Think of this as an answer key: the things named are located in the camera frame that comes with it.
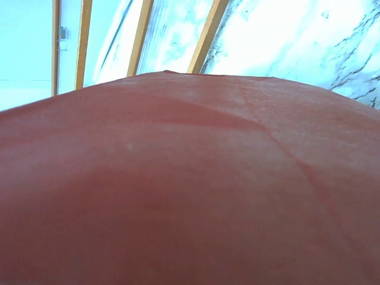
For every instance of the red brown paper bag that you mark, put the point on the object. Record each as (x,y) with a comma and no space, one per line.
(169,178)

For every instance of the grey staple strip upper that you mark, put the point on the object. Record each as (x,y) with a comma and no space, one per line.
(63,38)

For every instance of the orange wooden shelf rack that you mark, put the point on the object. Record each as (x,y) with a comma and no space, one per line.
(206,38)

